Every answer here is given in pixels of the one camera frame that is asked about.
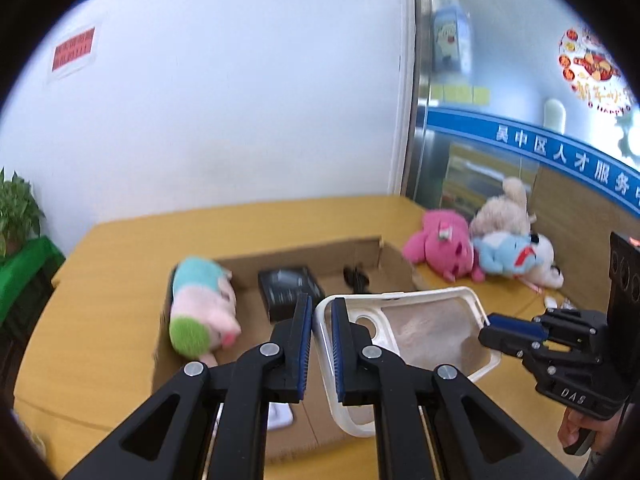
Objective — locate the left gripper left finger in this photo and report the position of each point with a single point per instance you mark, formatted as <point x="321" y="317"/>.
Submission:
<point x="209" y="422"/>

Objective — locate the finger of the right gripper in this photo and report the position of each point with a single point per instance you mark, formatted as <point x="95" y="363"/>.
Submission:
<point x="511" y="341"/>
<point x="518" y="327"/>

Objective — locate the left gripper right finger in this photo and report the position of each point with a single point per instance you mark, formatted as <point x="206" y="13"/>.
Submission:
<point x="431" y="424"/>

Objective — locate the light blue phone stand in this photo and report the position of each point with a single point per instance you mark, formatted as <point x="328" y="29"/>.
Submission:
<point x="280" y="416"/>

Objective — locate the clear white phone case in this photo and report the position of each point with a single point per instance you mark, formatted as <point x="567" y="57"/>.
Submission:
<point x="426" y="328"/>

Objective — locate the black charger box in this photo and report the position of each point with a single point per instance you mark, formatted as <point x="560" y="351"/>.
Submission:
<point x="281" y="287"/>

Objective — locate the black sunglasses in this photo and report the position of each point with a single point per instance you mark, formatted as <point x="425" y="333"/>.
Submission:
<point x="356" y="279"/>

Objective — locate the white plush dog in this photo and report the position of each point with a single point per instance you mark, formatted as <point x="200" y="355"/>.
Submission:
<point x="545" y="273"/>

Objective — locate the light blue plush toy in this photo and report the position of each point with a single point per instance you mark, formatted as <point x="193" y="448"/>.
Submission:
<point x="506" y="254"/>

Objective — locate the pig plush toy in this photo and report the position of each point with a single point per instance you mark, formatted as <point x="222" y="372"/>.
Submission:
<point x="202" y="315"/>

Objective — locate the beige plush toy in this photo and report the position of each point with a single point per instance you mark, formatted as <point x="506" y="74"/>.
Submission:
<point x="507" y="212"/>

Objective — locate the pink plush toy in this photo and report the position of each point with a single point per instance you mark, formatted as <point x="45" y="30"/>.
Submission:
<point x="445" y="245"/>

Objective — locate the green table cloth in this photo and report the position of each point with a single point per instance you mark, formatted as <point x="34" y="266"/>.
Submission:
<point x="37" y="255"/>

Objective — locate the large potted green plant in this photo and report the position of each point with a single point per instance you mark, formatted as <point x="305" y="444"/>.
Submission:
<point x="20" y="214"/>

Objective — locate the red wall notice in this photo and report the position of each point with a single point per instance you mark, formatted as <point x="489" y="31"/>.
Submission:
<point x="73" y="49"/>

